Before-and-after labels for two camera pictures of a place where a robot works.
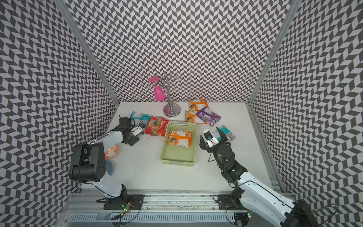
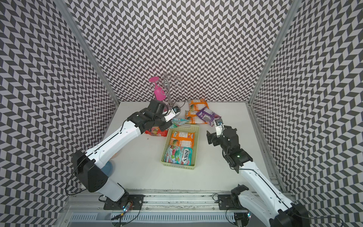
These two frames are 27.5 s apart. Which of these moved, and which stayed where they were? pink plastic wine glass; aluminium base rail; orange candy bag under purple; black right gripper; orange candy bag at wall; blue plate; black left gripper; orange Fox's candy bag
Moved: black left gripper; black right gripper
Stayed: orange candy bag under purple; aluminium base rail; orange candy bag at wall; pink plastic wine glass; orange Fox's candy bag; blue plate
